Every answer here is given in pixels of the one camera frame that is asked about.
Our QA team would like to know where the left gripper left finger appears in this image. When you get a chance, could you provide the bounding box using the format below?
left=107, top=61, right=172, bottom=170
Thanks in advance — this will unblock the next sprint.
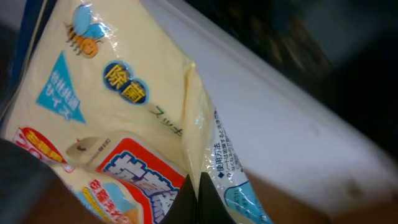
left=160, top=175, right=197, bottom=224

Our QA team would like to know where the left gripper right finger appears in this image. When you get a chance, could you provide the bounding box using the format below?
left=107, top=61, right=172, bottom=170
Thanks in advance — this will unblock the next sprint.
left=198, top=172, right=236, bottom=224

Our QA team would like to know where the yellow wet wipes bag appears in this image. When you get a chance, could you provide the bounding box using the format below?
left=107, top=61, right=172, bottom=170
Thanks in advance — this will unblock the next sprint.
left=1, top=1, right=271, bottom=223

